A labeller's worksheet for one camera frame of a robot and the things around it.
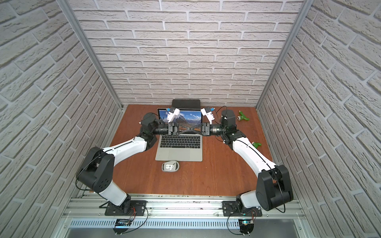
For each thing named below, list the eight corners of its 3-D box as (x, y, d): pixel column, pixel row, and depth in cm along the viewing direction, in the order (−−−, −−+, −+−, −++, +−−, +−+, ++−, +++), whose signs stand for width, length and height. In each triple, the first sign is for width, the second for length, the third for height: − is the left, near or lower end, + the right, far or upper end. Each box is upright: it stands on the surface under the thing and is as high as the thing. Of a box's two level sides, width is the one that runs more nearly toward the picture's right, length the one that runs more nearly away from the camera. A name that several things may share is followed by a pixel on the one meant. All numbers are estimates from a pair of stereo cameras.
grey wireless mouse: (162, 172, 88) (161, 169, 84) (163, 163, 91) (162, 160, 88) (178, 172, 88) (178, 169, 84) (179, 163, 91) (179, 160, 88)
